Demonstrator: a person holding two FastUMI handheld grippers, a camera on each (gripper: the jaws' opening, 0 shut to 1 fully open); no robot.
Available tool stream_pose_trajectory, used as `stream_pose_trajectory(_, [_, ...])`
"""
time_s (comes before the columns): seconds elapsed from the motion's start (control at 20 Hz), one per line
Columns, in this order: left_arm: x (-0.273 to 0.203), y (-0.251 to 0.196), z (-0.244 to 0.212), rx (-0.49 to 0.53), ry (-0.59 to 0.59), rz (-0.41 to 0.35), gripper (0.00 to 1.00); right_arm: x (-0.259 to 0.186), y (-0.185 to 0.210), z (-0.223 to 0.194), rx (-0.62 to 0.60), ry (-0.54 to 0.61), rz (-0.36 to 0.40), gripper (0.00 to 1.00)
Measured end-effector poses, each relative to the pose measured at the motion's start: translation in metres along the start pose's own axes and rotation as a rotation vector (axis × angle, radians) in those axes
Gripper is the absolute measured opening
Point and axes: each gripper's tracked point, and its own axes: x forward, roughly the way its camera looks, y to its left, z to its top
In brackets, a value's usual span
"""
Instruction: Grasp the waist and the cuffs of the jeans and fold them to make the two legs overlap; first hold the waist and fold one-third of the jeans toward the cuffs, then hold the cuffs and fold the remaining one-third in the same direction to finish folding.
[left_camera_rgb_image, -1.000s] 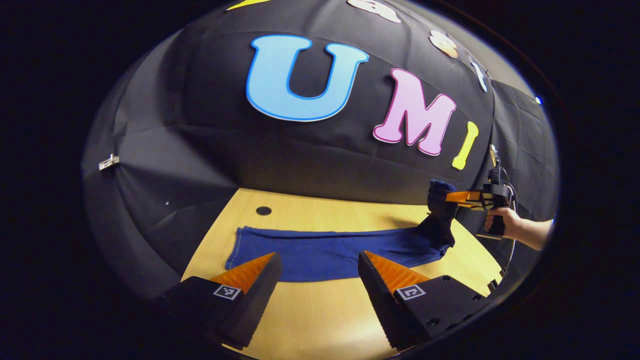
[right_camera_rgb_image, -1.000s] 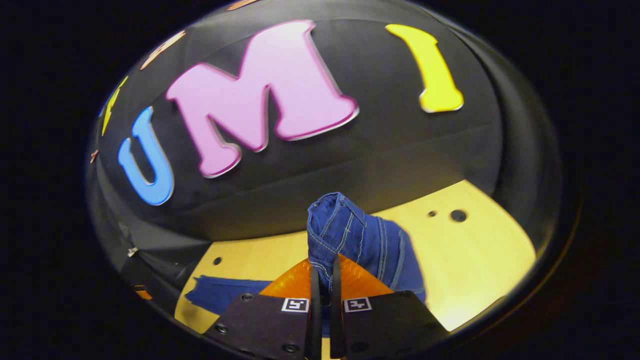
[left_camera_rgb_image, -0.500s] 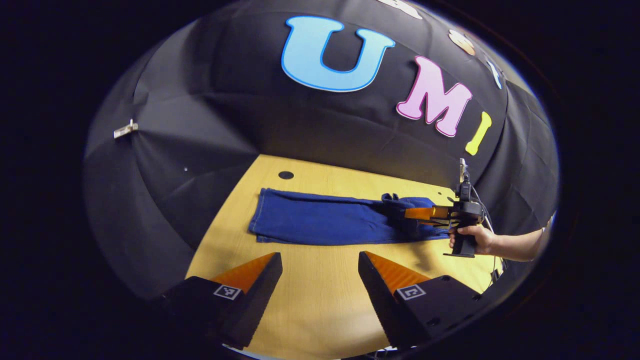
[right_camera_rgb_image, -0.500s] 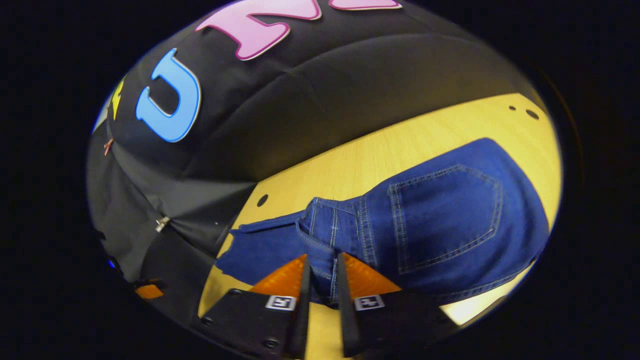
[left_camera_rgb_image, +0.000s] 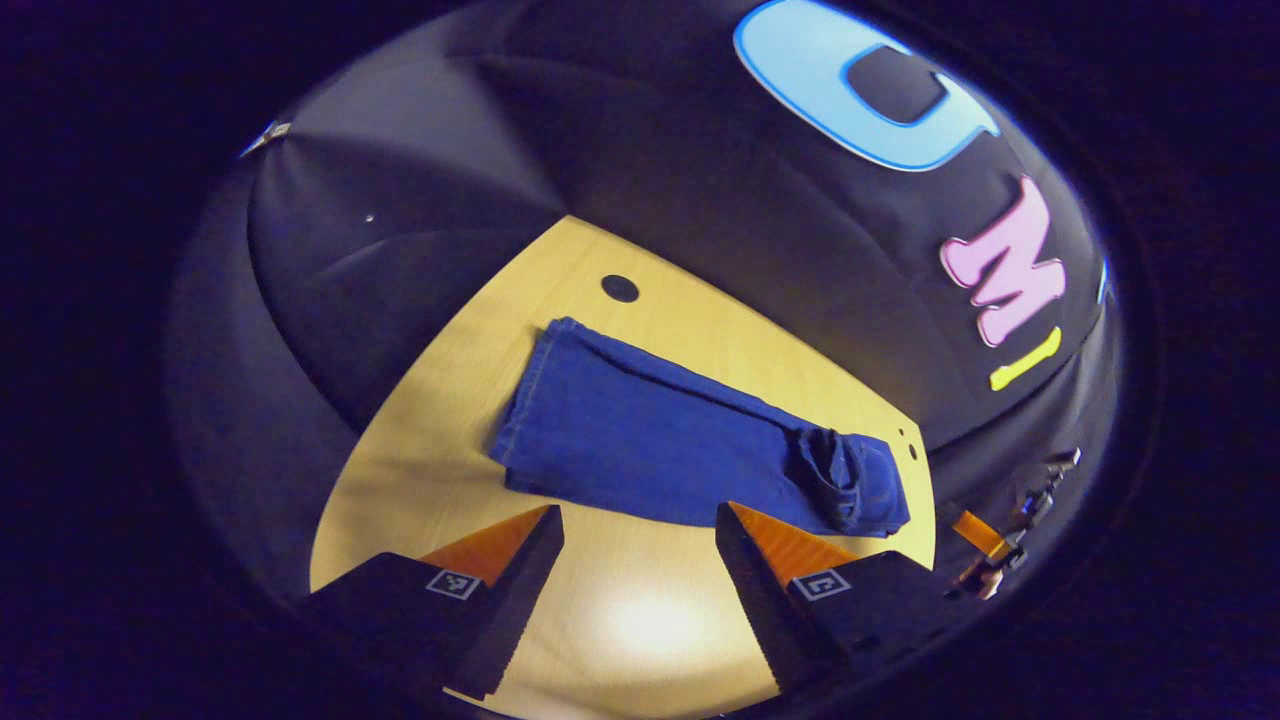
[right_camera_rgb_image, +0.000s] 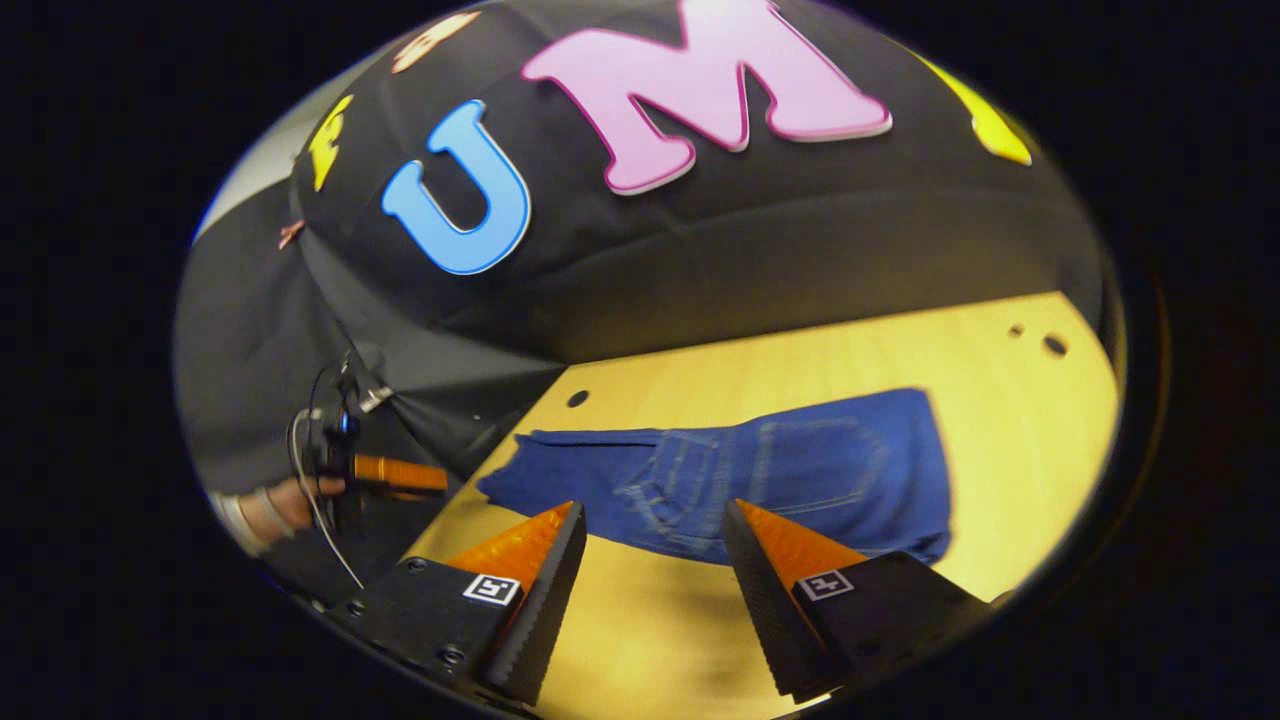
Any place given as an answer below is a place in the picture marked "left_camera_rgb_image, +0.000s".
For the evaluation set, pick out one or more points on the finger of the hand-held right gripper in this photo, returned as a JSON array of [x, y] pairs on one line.
[[978, 532]]

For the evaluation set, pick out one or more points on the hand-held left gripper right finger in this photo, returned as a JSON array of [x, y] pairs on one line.
[[760, 610]]

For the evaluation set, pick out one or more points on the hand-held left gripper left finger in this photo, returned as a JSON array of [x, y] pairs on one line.
[[515, 610]]

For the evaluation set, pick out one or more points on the blue denim jeans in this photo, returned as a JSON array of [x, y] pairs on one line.
[[650, 440]]

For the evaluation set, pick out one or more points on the black backdrop cloth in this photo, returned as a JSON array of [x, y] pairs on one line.
[[600, 130]]

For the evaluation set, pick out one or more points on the silver cloth clip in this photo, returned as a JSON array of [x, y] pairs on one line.
[[265, 135]]

